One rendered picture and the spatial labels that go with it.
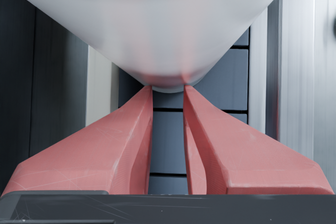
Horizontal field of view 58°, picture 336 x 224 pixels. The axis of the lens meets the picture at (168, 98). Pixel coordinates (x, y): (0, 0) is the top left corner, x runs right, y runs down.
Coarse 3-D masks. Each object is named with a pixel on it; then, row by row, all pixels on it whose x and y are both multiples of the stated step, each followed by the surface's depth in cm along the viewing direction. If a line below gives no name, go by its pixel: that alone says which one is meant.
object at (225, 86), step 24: (120, 72) 18; (216, 72) 18; (240, 72) 18; (120, 96) 18; (168, 96) 18; (216, 96) 18; (240, 96) 18; (168, 120) 18; (240, 120) 18; (168, 144) 18; (168, 168) 18; (168, 192) 18
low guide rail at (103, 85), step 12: (96, 60) 15; (108, 60) 15; (96, 72) 15; (108, 72) 15; (96, 84) 15; (108, 84) 15; (96, 96) 15; (108, 96) 15; (96, 108) 14; (108, 108) 14
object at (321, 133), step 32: (320, 0) 23; (64, 32) 23; (320, 32) 23; (64, 64) 23; (320, 64) 23; (32, 96) 23; (64, 96) 23; (320, 96) 23; (32, 128) 23; (64, 128) 23; (320, 128) 23; (320, 160) 22
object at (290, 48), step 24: (288, 0) 10; (312, 0) 10; (288, 24) 10; (312, 24) 10; (288, 48) 10; (312, 48) 10; (288, 72) 10; (312, 72) 10; (288, 96) 10; (312, 96) 10; (288, 120) 10; (312, 120) 10; (288, 144) 10; (312, 144) 10
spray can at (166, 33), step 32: (32, 0) 3; (64, 0) 3; (96, 0) 2; (128, 0) 2; (160, 0) 2; (192, 0) 3; (224, 0) 3; (256, 0) 3; (96, 32) 4; (128, 32) 4; (160, 32) 4; (192, 32) 4; (224, 32) 4; (128, 64) 7; (160, 64) 6; (192, 64) 7
